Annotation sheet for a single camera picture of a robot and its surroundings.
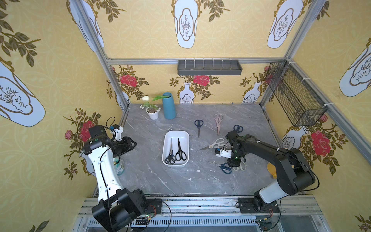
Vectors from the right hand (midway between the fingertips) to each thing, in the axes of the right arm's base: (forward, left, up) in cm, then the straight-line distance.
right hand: (229, 161), depth 89 cm
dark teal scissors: (+25, -10, -1) cm, 27 cm away
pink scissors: (+32, +4, 0) cm, 32 cm away
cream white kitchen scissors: (+11, +6, 0) cm, 13 cm away
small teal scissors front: (-5, +3, +1) cm, 6 cm away
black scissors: (+3, +31, +1) cm, 31 cm away
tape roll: (-9, +64, +6) cm, 65 cm away
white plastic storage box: (+15, +29, +3) cm, 33 cm away
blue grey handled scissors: (0, +36, +1) cm, 36 cm away
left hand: (-2, +55, +20) cm, 59 cm away
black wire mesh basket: (+16, -33, +32) cm, 49 cm away
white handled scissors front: (-4, -6, +1) cm, 7 cm away
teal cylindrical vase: (+32, +40, +14) cm, 53 cm away
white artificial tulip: (+28, +52, +25) cm, 65 cm away
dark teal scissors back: (+29, +19, -1) cm, 34 cm away
